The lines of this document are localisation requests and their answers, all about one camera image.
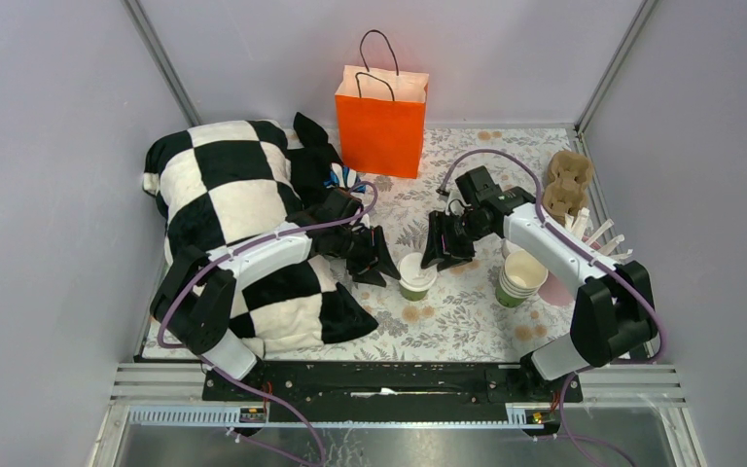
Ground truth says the black white checkered blanket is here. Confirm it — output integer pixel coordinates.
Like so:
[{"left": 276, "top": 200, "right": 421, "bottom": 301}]
[{"left": 142, "top": 120, "right": 378, "bottom": 355}]

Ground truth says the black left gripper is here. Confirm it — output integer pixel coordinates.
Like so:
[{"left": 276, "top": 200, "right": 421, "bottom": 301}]
[{"left": 332, "top": 225, "right": 402, "bottom": 287}]

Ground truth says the stack of green paper cups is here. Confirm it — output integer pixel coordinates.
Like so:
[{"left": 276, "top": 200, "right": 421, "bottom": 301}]
[{"left": 495, "top": 249, "right": 549, "bottom": 307}]

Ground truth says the brown cardboard cup carrier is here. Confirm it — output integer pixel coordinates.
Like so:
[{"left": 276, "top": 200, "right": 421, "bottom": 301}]
[{"left": 543, "top": 150, "right": 595, "bottom": 225}]

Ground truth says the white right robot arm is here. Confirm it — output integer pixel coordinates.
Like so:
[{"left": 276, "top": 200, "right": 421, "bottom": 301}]
[{"left": 421, "top": 166, "right": 658, "bottom": 401}]

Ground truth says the green paper coffee cup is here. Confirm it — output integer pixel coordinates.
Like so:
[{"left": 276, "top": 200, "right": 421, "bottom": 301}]
[{"left": 399, "top": 280, "right": 431, "bottom": 302}]

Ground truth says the blue white striped cloth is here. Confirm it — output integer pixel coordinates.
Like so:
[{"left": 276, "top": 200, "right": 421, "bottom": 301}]
[{"left": 324, "top": 162, "right": 359, "bottom": 190}]

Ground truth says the orange paper bag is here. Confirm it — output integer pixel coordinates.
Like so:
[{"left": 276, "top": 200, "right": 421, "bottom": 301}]
[{"left": 335, "top": 29, "right": 429, "bottom": 179}]

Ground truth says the white plastic cup lid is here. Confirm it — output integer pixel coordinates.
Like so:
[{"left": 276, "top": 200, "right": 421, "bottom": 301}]
[{"left": 398, "top": 252, "right": 438, "bottom": 292}]

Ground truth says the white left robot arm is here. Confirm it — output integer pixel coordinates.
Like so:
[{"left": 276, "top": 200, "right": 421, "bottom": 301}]
[{"left": 150, "top": 188, "right": 401, "bottom": 400}]

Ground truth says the pink cup of stirrers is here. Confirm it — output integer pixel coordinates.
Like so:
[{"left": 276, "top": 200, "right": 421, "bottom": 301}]
[{"left": 537, "top": 208, "right": 633, "bottom": 307}]

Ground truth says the floral table mat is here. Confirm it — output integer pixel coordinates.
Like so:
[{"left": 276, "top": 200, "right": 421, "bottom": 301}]
[{"left": 141, "top": 127, "right": 632, "bottom": 364}]

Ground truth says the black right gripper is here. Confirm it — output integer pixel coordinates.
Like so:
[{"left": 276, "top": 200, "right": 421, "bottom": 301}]
[{"left": 419, "top": 210, "right": 492, "bottom": 272}]

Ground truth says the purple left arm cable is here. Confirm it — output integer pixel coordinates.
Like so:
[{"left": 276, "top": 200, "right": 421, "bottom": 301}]
[{"left": 156, "top": 180, "right": 380, "bottom": 467}]

